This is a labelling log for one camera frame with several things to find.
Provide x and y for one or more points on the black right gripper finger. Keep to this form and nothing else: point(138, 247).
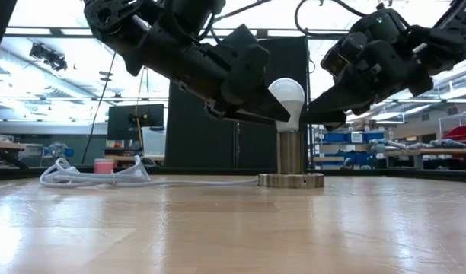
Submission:
point(343, 97)
point(328, 118)

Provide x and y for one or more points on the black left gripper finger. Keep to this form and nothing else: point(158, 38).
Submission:
point(240, 117)
point(248, 83)

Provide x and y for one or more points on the white frosted lightbulb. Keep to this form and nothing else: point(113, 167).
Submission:
point(286, 95)

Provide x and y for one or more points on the metal lamp base with socket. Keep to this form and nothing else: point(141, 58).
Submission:
point(290, 152)

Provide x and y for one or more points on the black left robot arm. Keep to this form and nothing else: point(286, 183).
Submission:
point(111, 19)

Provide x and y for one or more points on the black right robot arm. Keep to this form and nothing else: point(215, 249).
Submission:
point(446, 42)

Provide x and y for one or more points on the blue storage bin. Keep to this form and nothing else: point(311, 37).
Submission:
point(336, 137)
point(374, 136)

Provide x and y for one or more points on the yellow upright tool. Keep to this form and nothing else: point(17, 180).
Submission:
point(138, 129)

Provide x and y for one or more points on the clear plastic bin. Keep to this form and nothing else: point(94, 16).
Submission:
point(154, 142)

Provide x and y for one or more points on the black monitor screen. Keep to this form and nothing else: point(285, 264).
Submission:
point(120, 122)

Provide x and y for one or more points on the background wooden workbench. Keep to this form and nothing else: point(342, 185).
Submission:
point(427, 153)

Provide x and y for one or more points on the rack with red bins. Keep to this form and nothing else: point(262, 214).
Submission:
point(461, 132)

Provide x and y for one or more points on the black ceiling-mounted device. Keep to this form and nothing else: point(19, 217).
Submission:
point(48, 57)

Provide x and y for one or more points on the background desk with dark leg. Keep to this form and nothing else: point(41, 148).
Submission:
point(4, 146)

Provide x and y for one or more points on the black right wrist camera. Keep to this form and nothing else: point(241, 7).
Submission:
point(339, 53)

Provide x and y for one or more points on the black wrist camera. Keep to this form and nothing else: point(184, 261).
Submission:
point(339, 53)
point(187, 11)

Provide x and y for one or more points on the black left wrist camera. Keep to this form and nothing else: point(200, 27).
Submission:
point(187, 11)

